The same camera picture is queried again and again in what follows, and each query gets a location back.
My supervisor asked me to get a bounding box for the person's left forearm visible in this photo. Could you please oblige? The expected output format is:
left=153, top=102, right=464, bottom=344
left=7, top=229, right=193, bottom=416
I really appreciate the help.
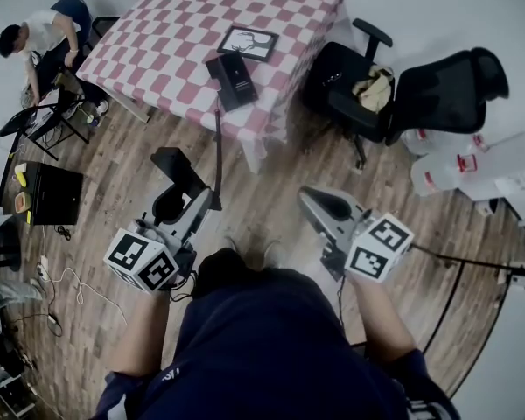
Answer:
left=113, top=287, right=181, bottom=378

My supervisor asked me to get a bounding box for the blue chair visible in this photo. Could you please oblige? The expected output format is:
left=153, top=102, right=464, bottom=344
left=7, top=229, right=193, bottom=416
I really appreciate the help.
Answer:
left=50, top=0, right=94, bottom=53

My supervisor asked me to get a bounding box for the black box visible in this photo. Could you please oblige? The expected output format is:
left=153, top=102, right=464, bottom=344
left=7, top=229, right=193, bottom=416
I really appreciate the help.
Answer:
left=204, top=52, right=260, bottom=114

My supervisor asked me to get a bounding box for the person's shoe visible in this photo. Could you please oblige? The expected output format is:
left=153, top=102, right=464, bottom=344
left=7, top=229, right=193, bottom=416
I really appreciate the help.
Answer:
left=262, top=239, right=287, bottom=271
left=225, top=236, right=249, bottom=260

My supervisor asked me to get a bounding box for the black metal chair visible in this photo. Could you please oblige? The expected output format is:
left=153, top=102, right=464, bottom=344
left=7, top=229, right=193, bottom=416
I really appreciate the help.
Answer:
left=89, top=15, right=122, bottom=50

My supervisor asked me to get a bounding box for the person's right forearm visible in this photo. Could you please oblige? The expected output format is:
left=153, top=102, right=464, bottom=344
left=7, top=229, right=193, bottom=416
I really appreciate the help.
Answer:
left=347, top=273, right=422, bottom=363

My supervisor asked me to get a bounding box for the black folding chair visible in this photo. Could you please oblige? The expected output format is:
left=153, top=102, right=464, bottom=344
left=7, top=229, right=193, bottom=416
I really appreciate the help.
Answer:
left=0, top=97, right=91, bottom=149

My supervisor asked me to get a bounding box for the person's left shoe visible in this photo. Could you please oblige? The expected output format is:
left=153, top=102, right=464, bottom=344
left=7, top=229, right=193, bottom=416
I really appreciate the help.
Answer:
left=225, top=236, right=249, bottom=260

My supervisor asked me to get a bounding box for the person's right shoe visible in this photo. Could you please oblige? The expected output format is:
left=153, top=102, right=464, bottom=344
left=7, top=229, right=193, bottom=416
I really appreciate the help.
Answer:
left=262, top=239, right=287, bottom=271

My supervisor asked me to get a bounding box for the clear plastic water jug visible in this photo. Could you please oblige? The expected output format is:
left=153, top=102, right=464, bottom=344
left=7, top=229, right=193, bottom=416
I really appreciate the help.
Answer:
left=409, top=151, right=466, bottom=199
left=400, top=127, right=448, bottom=157

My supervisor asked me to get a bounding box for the white floor cable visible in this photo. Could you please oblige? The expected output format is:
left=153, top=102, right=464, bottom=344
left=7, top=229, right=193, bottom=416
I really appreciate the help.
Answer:
left=37, top=228, right=129, bottom=327

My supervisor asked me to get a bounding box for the person's left hand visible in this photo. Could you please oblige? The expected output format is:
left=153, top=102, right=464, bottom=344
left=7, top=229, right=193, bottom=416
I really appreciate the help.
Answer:
left=134, top=218, right=170, bottom=244

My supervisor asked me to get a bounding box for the beige crumpled cloth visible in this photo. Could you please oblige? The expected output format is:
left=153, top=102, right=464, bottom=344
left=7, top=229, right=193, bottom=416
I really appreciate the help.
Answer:
left=352, top=64, right=396, bottom=114

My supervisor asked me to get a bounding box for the black flat case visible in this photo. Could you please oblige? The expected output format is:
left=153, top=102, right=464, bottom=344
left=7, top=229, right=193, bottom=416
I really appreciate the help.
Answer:
left=29, top=162, right=85, bottom=228

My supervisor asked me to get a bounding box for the white storage box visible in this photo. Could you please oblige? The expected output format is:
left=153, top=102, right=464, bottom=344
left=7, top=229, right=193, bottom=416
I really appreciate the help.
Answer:
left=458, top=131, right=525, bottom=203

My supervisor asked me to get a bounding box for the black office chair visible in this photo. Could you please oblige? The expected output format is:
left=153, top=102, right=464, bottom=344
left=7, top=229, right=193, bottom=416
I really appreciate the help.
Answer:
left=303, top=17, right=511, bottom=171

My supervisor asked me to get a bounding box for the black metal frame stand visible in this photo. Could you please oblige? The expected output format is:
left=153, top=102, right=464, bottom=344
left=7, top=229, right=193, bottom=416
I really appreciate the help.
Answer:
left=409, top=242, right=525, bottom=398

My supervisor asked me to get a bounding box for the dark side table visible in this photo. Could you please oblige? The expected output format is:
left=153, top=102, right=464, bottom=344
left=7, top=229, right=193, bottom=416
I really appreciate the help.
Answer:
left=0, top=159, right=85, bottom=228

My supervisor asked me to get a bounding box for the black framed deer picture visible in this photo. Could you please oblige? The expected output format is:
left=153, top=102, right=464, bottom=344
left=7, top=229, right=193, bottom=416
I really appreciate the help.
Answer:
left=216, top=25, right=280, bottom=63

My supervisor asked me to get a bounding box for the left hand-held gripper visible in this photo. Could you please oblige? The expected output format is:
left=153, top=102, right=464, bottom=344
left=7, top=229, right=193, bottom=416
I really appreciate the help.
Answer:
left=103, top=187, right=215, bottom=295

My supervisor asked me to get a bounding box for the red white checkered tablecloth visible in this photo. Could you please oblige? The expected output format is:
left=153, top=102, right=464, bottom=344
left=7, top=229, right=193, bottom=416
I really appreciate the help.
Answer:
left=76, top=0, right=347, bottom=175

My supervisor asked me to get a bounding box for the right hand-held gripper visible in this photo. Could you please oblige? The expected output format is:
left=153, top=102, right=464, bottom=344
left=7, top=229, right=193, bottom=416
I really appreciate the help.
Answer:
left=297, top=185, right=416, bottom=285

